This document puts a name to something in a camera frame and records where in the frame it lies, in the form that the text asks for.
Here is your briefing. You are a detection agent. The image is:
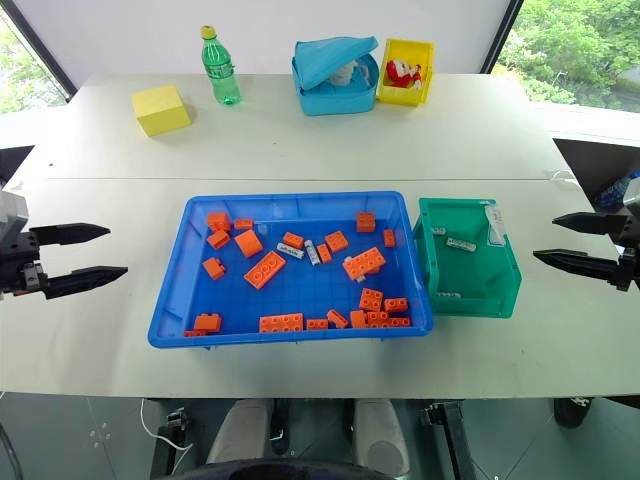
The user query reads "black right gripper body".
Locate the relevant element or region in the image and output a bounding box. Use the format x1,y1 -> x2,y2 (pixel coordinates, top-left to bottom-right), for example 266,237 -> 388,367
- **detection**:
606,212 -> 640,293

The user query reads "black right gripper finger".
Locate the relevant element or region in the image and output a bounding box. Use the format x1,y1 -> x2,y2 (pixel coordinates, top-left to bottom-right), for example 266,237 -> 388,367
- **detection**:
532,248 -> 622,289
551,211 -> 610,236

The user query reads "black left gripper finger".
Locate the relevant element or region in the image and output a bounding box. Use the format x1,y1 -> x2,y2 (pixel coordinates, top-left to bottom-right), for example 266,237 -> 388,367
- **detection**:
42,266 -> 130,301
28,222 -> 112,248

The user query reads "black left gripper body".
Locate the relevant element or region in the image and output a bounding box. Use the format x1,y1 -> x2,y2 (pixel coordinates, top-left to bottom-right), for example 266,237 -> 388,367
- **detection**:
0,229 -> 51,301

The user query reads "green plastic bin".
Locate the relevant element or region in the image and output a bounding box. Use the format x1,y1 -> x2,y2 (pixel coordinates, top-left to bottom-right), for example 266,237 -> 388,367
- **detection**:
412,197 -> 523,319

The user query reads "blue patterned object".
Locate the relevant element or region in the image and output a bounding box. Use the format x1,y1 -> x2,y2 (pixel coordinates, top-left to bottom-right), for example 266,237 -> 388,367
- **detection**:
596,171 -> 640,210

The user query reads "dark side furniture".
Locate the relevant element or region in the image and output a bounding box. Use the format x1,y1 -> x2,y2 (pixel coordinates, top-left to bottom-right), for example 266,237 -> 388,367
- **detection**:
551,136 -> 640,207
0,144 -> 37,189

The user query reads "black caster wheel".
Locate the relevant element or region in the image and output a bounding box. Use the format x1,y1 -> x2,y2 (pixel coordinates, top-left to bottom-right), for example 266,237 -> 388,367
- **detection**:
552,396 -> 595,430

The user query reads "yellow foam block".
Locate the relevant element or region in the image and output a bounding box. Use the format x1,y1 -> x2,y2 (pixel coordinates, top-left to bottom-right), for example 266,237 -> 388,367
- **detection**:
130,83 -> 194,138

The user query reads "orange plastic building brick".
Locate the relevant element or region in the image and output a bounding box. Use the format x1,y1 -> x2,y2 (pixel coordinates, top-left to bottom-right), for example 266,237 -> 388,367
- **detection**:
233,230 -> 264,259

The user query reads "orange 2x4 plastic toy brick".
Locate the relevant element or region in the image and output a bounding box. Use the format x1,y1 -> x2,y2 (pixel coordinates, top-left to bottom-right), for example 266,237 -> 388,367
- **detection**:
258,312 -> 306,335

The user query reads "blue plastic tray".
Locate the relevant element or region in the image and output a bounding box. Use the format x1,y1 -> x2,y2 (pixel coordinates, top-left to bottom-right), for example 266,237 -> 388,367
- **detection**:
147,190 -> 435,350

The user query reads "gray rounded leg shape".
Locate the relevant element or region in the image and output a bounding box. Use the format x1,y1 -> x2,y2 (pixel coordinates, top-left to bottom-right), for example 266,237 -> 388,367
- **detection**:
206,398 -> 270,466
351,398 -> 412,477

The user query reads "yellow plastic bin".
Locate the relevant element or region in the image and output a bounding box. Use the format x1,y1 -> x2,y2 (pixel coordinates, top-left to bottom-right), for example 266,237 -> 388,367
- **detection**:
375,38 -> 436,108

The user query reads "green plastic bottle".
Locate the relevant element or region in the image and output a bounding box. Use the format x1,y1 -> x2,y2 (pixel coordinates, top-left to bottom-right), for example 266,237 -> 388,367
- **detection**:
200,25 -> 243,109

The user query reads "red and white toy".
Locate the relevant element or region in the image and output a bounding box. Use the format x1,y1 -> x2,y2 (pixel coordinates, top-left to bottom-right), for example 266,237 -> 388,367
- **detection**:
383,58 -> 425,91

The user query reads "white item in blue case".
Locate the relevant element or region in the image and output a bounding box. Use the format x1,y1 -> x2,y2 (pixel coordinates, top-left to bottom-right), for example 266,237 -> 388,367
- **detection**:
327,58 -> 375,91

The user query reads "blue zip case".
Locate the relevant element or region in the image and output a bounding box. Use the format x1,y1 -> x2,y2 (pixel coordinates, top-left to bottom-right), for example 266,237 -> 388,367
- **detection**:
291,34 -> 380,117

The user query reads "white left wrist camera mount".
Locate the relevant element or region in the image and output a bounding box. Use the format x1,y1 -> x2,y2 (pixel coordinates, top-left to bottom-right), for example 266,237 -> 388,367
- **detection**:
0,188 -> 31,236

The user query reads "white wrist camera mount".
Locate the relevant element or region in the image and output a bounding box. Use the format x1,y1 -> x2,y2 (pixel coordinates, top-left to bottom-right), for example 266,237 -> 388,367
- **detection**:
0,188 -> 31,236
622,176 -> 640,216

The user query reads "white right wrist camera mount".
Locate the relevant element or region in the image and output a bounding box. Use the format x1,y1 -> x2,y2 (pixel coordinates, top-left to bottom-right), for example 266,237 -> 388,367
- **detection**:
622,176 -> 640,216

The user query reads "white cable under table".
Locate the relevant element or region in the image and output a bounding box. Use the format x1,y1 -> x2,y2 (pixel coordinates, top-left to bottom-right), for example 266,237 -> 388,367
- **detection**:
140,398 -> 195,454

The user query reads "black table leg frame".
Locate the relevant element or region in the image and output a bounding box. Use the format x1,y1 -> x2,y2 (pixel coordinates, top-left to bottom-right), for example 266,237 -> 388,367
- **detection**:
418,401 -> 477,480
148,407 -> 195,480

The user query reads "black window frame bar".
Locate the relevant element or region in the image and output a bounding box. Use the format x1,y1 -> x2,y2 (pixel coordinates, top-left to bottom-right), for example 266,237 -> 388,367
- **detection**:
0,0 -> 78,99
478,0 -> 525,75

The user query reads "black post under table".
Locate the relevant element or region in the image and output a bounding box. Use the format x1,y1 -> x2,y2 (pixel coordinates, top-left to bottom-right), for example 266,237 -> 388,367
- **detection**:
269,397 -> 292,457

